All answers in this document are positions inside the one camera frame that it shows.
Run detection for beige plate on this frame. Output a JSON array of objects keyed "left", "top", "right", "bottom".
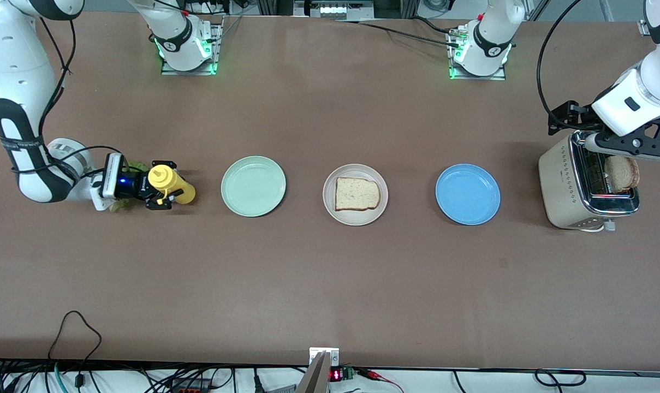
[{"left": 323, "top": 164, "right": 389, "bottom": 227}]

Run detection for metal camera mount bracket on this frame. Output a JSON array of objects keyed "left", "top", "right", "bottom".
[{"left": 295, "top": 347, "right": 340, "bottom": 393}]

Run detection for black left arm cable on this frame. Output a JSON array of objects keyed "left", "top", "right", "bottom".
[{"left": 536, "top": 0, "right": 584, "bottom": 130}]

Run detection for red and black clip leads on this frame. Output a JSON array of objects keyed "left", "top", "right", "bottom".
[{"left": 356, "top": 368, "right": 404, "bottom": 393}]

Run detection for yellow squeeze bottle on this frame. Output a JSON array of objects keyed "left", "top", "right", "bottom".
[{"left": 147, "top": 164, "right": 196, "bottom": 206}]

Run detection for bread slice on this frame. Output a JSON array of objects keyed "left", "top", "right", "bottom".
[
  {"left": 335, "top": 176, "right": 380, "bottom": 212},
  {"left": 604, "top": 156, "right": 640, "bottom": 193}
]

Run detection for black cable on table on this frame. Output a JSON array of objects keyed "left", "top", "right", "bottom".
[{"left": 335, "top": 15, "right": 461, "bottom": 50}]

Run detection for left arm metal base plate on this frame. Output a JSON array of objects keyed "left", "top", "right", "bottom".
[{"left": 449, "top": 27, "right": 508, "bottom": 81}]

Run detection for thin black looped cable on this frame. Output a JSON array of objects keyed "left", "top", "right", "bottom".
[{"left": 47, "top": 310, "right": 102, "bottom": 389}]

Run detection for lit control box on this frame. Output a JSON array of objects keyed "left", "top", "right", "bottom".
[{"left": 294, "top": 0, "right": 374, "bottom": 20}]

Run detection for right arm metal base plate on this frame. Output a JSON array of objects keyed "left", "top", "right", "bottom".
[{"left": 160, "top": 22, "right": 224, "bottom": 76}]

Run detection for blue plate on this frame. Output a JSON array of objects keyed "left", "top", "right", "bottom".
[{"left": 435, "top": 164, "right": 501, "bottom": 226}]

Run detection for green lettuce leaf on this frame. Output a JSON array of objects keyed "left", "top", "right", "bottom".
[{"left": 107, "top": 160, "right": 149, "bottom": 212}]

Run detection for pale green plate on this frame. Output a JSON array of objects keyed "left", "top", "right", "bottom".
[{"left": 221, "top": 156, "right": 287, "bottom": 218}]

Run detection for black coiled cable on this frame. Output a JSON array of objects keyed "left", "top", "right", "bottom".
[{"left": 534, "top": 370, "right": 587, "bottom": 387}]

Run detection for beige chrome toaster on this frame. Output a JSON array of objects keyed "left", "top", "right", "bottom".
[{"left": 538, "top": 129, "right": 640, "bottom": 233}]

